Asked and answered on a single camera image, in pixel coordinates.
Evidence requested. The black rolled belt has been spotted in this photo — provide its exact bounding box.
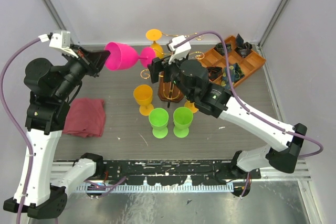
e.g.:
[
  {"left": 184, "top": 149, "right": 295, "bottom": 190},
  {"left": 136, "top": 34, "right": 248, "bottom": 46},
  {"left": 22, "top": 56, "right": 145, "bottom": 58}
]
[{"left": 207, "top": 67, "right": 223, "bottom": 81}]

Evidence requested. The green wine glass right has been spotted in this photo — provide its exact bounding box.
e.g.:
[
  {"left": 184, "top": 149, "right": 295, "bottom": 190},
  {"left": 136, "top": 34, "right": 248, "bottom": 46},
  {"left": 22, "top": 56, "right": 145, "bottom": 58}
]
[{"left": 173, "top": 107, "right": 193, "bottom": 138}]

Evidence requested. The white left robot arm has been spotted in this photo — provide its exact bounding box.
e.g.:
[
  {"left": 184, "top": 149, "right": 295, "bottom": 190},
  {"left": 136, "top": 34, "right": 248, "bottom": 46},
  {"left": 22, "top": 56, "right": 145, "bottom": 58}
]
[{"left": 3, "top": 46, "right": 110, "bottom": 220}]

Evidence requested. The red folded cloth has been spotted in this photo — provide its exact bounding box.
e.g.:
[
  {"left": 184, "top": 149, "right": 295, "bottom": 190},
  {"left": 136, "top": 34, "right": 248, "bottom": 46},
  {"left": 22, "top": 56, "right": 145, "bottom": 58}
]
[{"left": 62, "top": 98, "right": 106, "bottom": 138}]

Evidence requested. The black mounting rail base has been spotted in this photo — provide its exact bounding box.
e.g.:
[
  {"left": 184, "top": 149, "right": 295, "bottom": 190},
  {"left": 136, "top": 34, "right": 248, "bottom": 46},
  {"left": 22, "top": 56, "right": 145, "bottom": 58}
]
[{"left": 87, "top": 159, "right": 246, "bottom": 186}]

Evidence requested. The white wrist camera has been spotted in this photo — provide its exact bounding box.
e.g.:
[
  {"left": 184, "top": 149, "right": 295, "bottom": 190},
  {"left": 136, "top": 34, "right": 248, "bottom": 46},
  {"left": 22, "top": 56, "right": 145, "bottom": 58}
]
[
  {"left": 38, "top": 30, "right": 79, "bottom": 58},
  {"left": 167, "top": 35, "right": 191, "bottom": 65}
]

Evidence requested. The dark green patterned cloth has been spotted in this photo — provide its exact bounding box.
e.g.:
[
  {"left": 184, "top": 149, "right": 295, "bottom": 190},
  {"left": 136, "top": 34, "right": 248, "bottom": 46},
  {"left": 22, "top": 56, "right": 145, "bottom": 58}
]
[{"left": 215, "top": 42, "right": 233, "bottom": 55}]

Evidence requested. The dark blue folded cloth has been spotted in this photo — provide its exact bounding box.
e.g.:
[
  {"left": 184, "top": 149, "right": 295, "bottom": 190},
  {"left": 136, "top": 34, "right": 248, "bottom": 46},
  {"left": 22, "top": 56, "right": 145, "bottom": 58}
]
[{"left": 235, "top": 34, "right": 252, "bottom": 58}]

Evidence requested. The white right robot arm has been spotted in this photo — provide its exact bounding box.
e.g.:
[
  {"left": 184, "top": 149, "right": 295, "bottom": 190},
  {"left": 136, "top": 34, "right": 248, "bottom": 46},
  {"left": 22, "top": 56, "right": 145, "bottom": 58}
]
[{"left": 148, "top": 58, "right": 307, "bottom": 177}]

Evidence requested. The green wine glass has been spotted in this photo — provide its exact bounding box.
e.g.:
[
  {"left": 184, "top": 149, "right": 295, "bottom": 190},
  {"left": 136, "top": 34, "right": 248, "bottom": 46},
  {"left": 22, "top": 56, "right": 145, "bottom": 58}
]
[
  {"left": 173, "top": 107, "right": 193, "bottom": 138},
  {"left": 149, "top": 108, "right": 169, "bottom": 139}
]

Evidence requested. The green wine glass left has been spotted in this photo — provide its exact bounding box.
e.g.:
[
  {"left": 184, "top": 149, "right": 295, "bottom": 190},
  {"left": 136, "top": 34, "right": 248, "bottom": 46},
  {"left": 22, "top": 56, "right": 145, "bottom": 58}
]
[{"left": 149, "top": 108, "right": 169, "bottom": 139}]

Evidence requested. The pink plastic wine glass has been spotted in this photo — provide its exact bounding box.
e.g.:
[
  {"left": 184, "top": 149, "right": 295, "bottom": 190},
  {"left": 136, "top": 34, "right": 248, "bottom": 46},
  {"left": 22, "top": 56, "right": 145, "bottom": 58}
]
[{"left": 104, "top": 42, "right": 156, "bottom": 71}]

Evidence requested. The gold wire wine glass rack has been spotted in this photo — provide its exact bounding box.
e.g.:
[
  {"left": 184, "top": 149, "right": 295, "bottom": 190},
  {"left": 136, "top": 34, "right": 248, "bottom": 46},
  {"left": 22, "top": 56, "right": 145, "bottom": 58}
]
[{"left": 140, "top": 32, "right": 205, "bottom": 109}]

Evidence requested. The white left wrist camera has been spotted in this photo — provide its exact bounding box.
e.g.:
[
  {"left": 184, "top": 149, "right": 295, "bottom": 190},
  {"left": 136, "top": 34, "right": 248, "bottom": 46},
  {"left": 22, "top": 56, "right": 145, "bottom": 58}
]
[{"left": 38, "top": 30, "right": 79, "bottom": 58}]

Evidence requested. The orange wooden divided tray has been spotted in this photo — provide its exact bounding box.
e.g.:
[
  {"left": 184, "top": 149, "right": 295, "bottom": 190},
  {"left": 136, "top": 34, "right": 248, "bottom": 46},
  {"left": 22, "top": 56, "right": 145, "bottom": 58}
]
[{"left": 199, "top": 36, "right": 266, "bottom": 88}]

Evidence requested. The grey slotted cable duct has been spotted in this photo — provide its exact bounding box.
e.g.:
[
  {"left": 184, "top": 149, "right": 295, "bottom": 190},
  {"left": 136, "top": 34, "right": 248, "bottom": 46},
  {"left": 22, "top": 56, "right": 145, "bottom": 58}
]
[{"left": 76, "top": 183, "right": 235, "bottom": 194}]

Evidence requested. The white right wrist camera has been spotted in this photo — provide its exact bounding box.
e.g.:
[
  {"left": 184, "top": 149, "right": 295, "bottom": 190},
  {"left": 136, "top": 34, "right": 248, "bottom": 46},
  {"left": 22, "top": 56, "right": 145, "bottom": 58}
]
[{"left": 167, "top": 35, "right": 191, "bottom": 65}]

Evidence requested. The blue yellow patterned cloth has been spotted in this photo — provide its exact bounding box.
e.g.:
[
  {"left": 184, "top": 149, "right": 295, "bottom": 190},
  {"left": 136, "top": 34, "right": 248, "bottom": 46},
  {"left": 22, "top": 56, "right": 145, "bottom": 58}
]
[{"left": 221, "top": 63, "right": 245, "bottom": 89}]

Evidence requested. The orange wine glass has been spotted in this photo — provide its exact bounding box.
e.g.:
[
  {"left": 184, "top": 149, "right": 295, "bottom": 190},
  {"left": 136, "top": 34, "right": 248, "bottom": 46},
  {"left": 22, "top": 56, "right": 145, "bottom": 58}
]
[
  {"left": 133, "top": 84, "right": 154, "bottom": 116},
  {"left": 184, "top": 101, "right": 198, "bottom": 113},
  {"left": 145, "top": 29, "right": 164, "bottom": 59}
]

